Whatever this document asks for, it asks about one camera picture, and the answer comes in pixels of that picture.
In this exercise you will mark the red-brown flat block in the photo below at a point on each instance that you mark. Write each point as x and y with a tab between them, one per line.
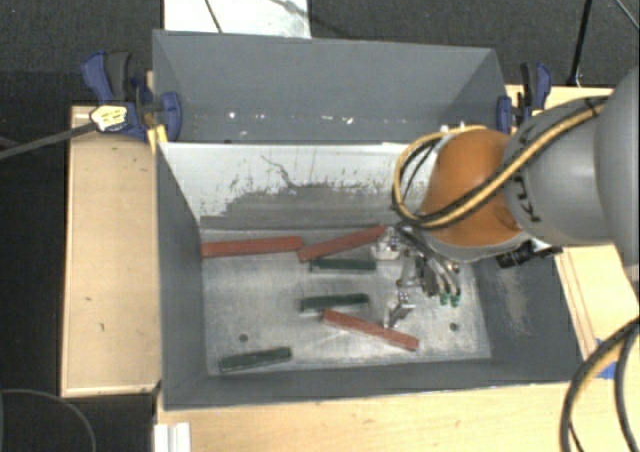
340	243
370	329
250	246

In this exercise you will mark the grey metal bin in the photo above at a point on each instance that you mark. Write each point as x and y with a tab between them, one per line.
320	90

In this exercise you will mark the dark green flat block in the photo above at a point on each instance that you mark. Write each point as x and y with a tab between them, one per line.
342	265
334	302
255	360

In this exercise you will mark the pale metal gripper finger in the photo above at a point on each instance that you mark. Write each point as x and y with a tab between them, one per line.
398	311
406	273

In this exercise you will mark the pale wood flat board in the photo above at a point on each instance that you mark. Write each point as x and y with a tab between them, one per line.
110	260

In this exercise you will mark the black cylinder on white bracket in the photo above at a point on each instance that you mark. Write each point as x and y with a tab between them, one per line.
520	255

